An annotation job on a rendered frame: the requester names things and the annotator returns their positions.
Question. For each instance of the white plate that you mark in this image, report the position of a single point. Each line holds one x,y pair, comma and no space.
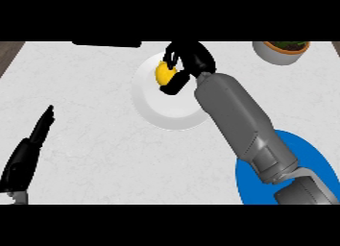
170,102

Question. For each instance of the blue plate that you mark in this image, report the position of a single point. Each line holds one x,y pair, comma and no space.
314,157

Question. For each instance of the black flat appliance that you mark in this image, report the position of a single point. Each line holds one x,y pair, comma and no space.
109,44

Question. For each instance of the yellow lemon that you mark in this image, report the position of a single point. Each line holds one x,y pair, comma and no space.
164,74

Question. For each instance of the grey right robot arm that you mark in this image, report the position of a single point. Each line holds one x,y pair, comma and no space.
239,118

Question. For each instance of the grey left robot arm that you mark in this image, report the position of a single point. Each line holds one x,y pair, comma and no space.
19,197

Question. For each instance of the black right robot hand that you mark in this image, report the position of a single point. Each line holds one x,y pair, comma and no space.
201,59

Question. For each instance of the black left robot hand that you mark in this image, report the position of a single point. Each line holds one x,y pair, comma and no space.
21,160

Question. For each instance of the white pot with plant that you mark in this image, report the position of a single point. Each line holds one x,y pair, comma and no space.
283,51

